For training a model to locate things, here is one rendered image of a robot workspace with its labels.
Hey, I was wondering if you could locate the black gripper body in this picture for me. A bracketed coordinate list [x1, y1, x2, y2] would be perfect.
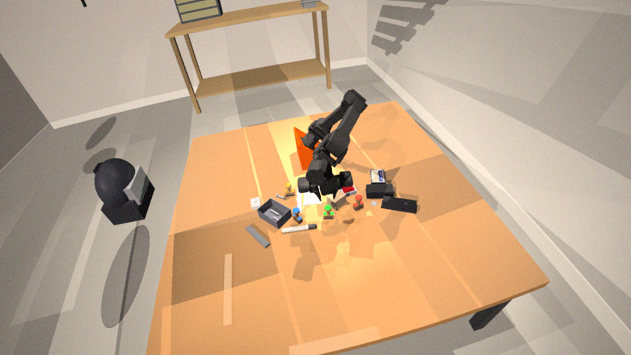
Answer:
[298, 166, 353, 193]

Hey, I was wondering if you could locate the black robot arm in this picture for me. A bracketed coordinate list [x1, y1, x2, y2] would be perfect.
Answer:
[300, 89, 368, 196]

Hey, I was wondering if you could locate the dark grey flat bar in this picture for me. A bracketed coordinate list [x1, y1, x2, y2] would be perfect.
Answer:
[245, 225, 270, 249]

